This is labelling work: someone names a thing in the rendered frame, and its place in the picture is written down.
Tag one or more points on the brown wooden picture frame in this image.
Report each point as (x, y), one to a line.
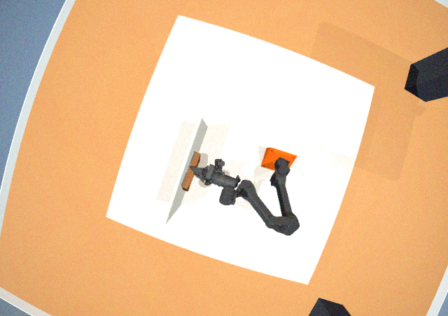
(189, 176)

